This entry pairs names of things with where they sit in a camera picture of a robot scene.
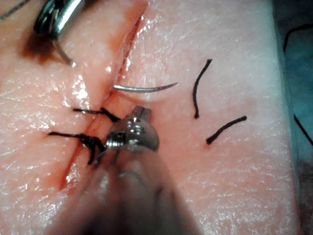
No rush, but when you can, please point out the left arm needle driver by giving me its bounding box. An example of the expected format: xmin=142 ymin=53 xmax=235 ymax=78
xmin=105 ymin=115 xmax=160 ymax=152

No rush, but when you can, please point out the left arm needle driver jaw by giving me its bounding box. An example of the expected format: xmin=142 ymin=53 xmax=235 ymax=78
xmin=131 ymin=106 xmax=153 ymax=121

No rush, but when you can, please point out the right arm needle driver jaw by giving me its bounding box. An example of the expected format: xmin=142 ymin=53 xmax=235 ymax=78
xmin=50 ymin=0 xmax=86 ymax=41
xmin=33 ymin=0 xmax=65 ymax=35

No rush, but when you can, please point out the curved steel needle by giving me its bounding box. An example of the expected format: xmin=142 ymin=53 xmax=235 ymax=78
xmin=51 ymin=36 xmax=179 ymax=94

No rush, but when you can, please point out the black stitching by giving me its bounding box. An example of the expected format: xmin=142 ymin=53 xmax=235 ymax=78
xmin=47 ymin=107 xmax=121 ymax=165

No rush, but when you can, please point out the cut-off black thread piece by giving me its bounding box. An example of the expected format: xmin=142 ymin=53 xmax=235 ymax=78
xmin=206 ymin=116 xmax=247 ymax=145
xmin=192 ymin=58 xmax=213 ymax=119

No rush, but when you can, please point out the tissue pad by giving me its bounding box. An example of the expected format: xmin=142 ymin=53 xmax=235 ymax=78
xmin=0 ymin=0 xmax=302 ymax=235

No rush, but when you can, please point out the blue-green cloth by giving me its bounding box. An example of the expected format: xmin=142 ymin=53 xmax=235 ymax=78
xmin=270 ymin=0 xmax=313 ymax=235

